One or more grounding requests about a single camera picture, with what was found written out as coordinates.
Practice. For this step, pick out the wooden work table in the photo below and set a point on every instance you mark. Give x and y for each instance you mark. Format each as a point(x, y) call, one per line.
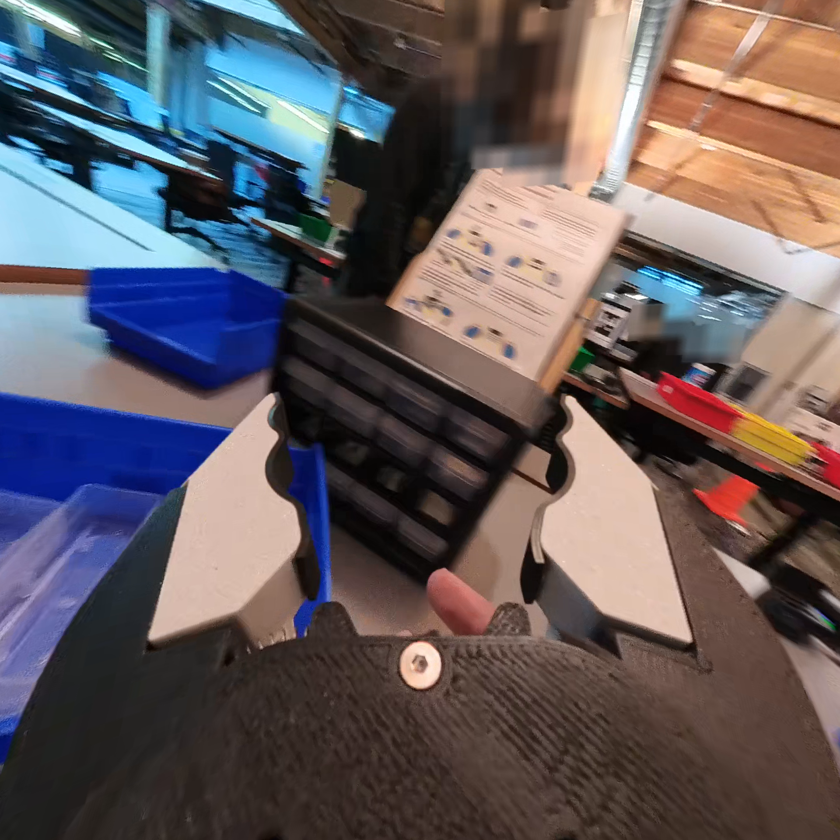
point(656, 410)

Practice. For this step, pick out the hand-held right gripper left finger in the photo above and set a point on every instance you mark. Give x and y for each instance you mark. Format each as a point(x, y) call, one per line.
point(229, 525)

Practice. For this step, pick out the white long table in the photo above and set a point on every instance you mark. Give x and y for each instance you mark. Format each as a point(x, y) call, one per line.
point(65, 216)

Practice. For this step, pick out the white container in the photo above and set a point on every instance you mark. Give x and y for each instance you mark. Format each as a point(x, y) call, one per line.
point(701, 376)

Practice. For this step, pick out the printed instruction sheet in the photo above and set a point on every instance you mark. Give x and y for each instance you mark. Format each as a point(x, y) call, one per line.
point(512, 262)

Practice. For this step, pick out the yellow plastic bin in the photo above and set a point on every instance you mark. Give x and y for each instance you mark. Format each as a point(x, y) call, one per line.
point(774, 436)

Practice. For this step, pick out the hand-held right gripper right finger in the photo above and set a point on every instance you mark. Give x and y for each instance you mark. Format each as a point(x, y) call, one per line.
point(610, 538)

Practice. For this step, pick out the blue bin with clear drawers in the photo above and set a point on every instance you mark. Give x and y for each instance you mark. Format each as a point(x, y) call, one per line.
point(65, 446)

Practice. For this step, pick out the black small-parts drawer cabinet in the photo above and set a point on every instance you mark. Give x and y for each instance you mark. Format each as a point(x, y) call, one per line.
point(394, 420)

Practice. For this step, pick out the red plastic bin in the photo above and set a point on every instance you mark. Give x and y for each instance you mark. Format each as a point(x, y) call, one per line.
point(695, 400)
point(828, 466)

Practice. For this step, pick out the clear plastic drawer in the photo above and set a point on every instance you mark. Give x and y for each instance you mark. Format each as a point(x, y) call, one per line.
point(98, 544)
point(26, 518)

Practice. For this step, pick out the person's right hand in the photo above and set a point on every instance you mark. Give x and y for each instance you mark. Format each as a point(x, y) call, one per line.
point(459, 604)

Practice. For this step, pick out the silver ventilation duct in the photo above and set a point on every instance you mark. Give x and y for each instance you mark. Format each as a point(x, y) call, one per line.
point(640, 98)

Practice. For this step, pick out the large glass window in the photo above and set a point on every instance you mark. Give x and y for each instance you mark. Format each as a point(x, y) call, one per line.
point(709, 302)

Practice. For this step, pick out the orange traffic cone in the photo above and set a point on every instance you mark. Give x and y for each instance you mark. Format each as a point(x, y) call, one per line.
point(728, 499)

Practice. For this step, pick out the wooden sheet stand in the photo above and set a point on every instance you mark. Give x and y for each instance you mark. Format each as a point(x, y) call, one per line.
point(565, 354)

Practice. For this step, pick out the black device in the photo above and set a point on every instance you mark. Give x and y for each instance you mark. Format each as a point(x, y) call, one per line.
point(797, 610)

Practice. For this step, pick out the blue plastic bin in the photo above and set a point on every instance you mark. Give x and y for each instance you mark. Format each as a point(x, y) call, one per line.
point(184, 328)

